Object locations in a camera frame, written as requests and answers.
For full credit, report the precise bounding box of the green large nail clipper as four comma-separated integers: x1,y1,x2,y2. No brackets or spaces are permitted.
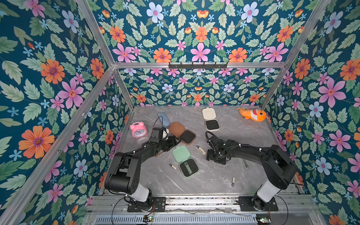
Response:
184,163,193,175

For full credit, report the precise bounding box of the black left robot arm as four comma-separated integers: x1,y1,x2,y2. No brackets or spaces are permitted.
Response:
105,127,181,195

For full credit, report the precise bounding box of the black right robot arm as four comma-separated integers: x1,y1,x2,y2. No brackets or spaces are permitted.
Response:
205,131,298,211

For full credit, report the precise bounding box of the brown clipper case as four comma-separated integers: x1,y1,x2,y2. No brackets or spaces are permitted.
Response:
168,122,196,145

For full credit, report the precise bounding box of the cream clipper case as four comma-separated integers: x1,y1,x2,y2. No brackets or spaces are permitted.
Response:
202,107,220,131

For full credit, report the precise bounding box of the small cream nail clipper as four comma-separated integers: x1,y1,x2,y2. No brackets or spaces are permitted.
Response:
169,164,177,170

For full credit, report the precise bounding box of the mint green clipper case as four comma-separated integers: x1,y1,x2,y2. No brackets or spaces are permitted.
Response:
172,145,199,178

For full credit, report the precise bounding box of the blue denim pouch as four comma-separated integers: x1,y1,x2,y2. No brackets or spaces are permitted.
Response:
158,112,171,128

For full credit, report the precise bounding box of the pink alarm clock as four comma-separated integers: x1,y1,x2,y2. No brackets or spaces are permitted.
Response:
130,122,147,138

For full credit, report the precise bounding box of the orange clownfish plush toy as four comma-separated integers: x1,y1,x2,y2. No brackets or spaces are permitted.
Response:
237,108,267,122

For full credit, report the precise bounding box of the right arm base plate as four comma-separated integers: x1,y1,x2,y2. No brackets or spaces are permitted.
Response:
236,196,278,212

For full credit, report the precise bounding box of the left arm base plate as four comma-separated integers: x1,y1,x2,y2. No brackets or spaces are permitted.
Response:
127,197,167,213

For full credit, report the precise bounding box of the black hook rail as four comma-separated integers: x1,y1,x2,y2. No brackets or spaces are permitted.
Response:
168,62,228,70

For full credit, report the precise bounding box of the aluminium front rail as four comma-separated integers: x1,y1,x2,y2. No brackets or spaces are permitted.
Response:
88,193,320,214

